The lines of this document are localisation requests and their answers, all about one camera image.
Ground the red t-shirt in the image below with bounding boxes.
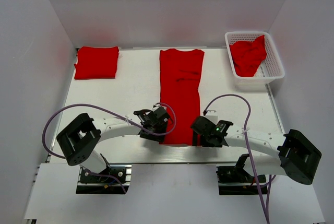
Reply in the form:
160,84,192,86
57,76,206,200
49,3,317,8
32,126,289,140
74,46,120,80
230,35,267,77
159,49,205,146

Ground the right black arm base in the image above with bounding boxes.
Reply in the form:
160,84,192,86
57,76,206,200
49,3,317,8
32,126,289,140
216,166,259,196

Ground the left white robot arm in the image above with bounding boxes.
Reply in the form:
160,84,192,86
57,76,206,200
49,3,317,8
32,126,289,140
56,105,175,182

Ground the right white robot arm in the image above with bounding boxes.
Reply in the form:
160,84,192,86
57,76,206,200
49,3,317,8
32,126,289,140
191,116,322,185

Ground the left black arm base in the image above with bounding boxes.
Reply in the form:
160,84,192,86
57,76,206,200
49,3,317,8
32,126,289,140
76,164,132,195

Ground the red t-shirt in basket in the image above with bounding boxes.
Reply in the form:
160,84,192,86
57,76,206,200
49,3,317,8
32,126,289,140
230,35,267,77

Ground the white plastic basket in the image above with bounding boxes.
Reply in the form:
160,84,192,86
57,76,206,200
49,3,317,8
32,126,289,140
225,31,285,85

